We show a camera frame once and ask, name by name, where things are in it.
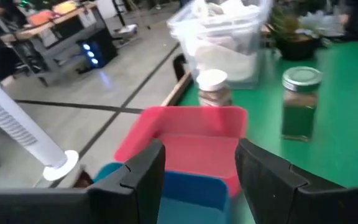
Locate orange tub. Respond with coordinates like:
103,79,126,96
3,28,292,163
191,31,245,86
28,9,55,27

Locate pole stand grey base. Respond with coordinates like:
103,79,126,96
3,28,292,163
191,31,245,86
112,0,139,35

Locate green succulent plant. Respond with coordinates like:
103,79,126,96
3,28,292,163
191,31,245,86
268,4,307,40

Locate green table mat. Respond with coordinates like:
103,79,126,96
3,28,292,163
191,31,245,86
177,40,358,224

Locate pink plastic bin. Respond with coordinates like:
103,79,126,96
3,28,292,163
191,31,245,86
114,105,249,198

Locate clear plastic storage box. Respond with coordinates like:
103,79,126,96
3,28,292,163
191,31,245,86
166,0,275,90

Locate teal plastic bin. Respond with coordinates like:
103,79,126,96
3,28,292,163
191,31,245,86
93,161,231,224

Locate green-lid spice jar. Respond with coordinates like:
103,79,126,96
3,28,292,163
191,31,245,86
280,66,323,142

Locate white-lid spice jar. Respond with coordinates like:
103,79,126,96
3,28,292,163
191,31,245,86
196,68,232,107

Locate wooden top work table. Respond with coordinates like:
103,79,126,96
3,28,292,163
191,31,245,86
0,1,117,86

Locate computer tower blue lights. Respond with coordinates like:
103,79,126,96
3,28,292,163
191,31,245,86
76,27,119,69

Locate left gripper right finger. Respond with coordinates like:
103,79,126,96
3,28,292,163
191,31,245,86
234,138,358,224

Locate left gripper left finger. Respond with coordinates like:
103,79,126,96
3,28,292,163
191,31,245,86
87,139,166,224

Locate white tower fan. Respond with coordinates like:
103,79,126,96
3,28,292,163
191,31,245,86
0,67,80,182

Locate yellow tub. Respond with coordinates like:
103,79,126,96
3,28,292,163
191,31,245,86
53,0,77,15

